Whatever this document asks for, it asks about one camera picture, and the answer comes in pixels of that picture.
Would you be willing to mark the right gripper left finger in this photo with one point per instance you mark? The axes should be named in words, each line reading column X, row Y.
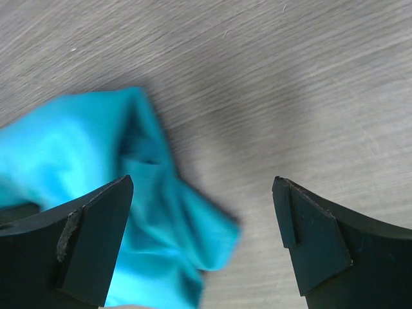
column 63, row 257

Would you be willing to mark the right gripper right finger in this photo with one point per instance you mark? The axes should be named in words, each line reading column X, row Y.
column 342, row 258

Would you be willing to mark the teal t shirt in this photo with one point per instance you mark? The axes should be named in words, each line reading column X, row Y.
column 75, row 144

